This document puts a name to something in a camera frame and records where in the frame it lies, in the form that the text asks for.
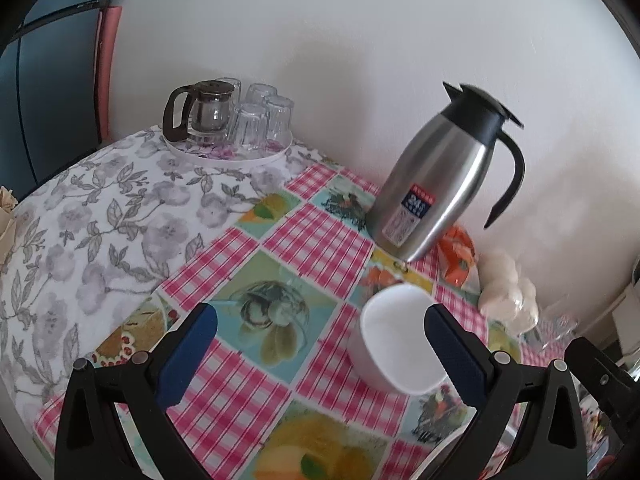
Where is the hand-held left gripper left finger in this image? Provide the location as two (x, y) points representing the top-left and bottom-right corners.
(54, 303), (219, 480)

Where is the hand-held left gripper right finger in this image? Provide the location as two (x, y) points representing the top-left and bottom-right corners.
(424, 303), (587, 480)

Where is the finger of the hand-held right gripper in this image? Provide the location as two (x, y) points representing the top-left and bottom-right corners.
(565, 336), (638, 441)

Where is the white cup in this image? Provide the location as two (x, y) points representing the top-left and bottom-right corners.
(347, 283), (450, 395)

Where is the tall clear glass mug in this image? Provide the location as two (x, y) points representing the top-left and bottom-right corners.
(520, 294), (573, 356)

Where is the bag of white steamed buns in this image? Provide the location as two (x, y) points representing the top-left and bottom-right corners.
(475, 250), (541, 333)

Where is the orange snack packet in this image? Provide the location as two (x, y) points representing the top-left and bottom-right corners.
(440, 225), (476, 286)

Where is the pink checkered tablecloth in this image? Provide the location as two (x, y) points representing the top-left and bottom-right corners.
(32, 162), (640, 480)

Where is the stainless steel thermos jug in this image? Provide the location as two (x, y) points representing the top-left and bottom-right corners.
(365, 81), (526, 264)

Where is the white round tray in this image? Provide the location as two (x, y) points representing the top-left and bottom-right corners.
(162, 125), (293, 166)

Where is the beige paper object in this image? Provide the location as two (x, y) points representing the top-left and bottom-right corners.
(0, 185), (21, 261)

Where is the clear drinking glass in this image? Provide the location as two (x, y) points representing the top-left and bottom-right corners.
(227, 103), (271, 153)
(216, 77), (243, 106)
(245, 83), (278, 111)
(265, 95), (296, 143)

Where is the pink door trim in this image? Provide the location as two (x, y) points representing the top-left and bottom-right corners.
(92, 5), (123, 146)

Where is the blue panelled door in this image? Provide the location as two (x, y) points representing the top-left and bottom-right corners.
(0, 0), (126, 201)

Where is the glass teapot with dark handle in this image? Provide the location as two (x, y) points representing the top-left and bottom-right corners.
(162, 80), (237, 143)

